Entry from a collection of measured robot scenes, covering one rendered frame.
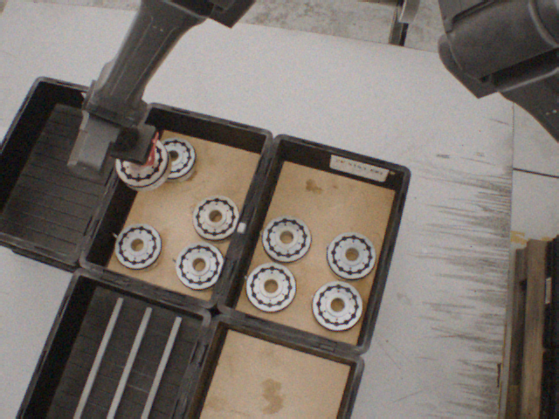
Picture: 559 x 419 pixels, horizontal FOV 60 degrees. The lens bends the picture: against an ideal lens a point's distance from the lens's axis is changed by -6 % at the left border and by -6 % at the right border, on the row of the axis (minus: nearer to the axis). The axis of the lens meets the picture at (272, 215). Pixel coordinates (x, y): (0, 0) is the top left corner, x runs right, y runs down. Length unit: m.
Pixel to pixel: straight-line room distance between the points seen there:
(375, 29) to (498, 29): 2.09
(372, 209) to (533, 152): 1.32
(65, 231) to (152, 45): 0.77
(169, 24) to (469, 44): 0.26
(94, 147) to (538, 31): 0.60
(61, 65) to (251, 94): 0.59
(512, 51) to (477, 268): 0.92
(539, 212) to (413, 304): 1.12
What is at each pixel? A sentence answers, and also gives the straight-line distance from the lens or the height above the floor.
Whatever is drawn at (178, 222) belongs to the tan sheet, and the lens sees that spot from 1.16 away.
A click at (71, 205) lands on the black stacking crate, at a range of 1.26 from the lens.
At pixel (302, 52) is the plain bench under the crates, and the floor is 0.70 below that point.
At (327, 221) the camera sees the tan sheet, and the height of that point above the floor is 0.83.
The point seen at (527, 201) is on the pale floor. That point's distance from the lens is 2.26.
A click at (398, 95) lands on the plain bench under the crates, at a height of 0.70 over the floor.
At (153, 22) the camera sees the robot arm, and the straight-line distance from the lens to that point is 0.49.
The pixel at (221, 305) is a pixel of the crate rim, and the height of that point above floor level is 0.93.
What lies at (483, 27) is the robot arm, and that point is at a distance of 0.45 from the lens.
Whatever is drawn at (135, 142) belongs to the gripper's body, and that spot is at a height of 1.14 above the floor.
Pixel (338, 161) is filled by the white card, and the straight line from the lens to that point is 1.12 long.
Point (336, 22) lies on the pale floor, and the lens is 2.52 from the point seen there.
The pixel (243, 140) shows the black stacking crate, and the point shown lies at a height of 0.88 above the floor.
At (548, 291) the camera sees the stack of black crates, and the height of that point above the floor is 0.18.
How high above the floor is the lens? 1.90
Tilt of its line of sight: 70 degrees down
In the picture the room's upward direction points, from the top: 6 degrees counter-clockwise
